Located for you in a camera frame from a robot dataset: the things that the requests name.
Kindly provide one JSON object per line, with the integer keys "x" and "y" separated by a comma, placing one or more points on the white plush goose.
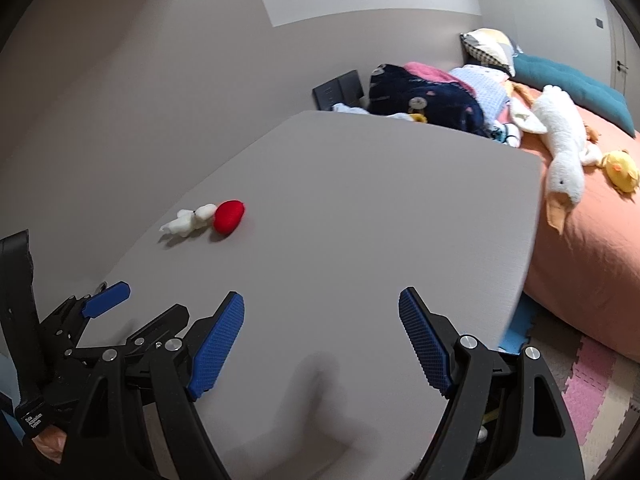
{"x": 560, "y": 150}

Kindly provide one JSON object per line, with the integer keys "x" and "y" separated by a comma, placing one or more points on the pale folded cloth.
{"x": 350, "y": 108}

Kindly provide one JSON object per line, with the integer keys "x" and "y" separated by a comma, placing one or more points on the red plush heart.
{"x": 229, "y": 216}

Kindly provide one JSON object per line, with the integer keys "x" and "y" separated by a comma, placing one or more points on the pink and cream floor mat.
{"x": 595, "y": 390}

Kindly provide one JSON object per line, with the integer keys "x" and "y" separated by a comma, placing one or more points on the yellow plush chick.
{"x": 622, "y": 167}

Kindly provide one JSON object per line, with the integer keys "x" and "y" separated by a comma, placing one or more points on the teal cushion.
{"x": 575, "y": 85}

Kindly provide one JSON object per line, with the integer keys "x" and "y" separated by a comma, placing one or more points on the white door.
{"x": 625, "y": 40}

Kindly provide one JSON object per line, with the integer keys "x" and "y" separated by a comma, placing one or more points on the navy printed blanket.
{"x": 440, "y": 102}

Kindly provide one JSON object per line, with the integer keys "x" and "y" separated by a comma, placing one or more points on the bed with orange sheet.
{"x": 590, "y": 270}

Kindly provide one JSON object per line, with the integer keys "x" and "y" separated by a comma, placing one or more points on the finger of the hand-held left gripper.
{"x": 107, "y": 297}
{"x": 160, "y": 325}

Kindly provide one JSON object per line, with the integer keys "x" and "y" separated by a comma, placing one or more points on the small white plush toy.
{"x": 187, "y": 221}

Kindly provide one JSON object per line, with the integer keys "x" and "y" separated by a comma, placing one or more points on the light blue cloth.
{"x": 482, "y": 90}

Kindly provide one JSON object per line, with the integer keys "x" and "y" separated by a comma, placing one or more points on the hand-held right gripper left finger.
{"x": 217, "y": 345}

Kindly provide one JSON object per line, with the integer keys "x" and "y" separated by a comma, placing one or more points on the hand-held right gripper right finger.
{"x": 425, "y": 342}

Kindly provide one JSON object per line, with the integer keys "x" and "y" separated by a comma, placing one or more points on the pink cloth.
{"x": 430, "y": 72}

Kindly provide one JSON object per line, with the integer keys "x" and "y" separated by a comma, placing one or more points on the blue foam floor mat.
{"x": 517, "y": 335}

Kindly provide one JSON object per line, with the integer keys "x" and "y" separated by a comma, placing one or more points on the checked pillow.
{"x": 487, "y": 47}

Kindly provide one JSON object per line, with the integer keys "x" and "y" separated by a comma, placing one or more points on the person's left hand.
{"x": 47, "y": 442}

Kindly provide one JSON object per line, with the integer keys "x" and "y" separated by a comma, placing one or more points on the small yellow toy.
{"x": 417, "y": 118}

